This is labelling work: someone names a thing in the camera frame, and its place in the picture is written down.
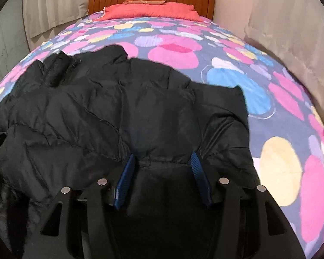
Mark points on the black puffer jacket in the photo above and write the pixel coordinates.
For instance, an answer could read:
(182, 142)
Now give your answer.
(124, 108)

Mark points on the dotted colourful bedspread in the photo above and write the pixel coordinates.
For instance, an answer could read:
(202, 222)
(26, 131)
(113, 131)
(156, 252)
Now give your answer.
(178, 50)

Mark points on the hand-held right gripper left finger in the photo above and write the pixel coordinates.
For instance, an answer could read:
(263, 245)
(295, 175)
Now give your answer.
(125, 179)

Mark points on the cream window curtain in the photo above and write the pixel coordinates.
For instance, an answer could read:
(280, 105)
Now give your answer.
(56, 2)
(291, 32)

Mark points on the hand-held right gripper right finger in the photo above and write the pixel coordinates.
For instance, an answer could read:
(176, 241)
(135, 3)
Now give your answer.
(199, 174)

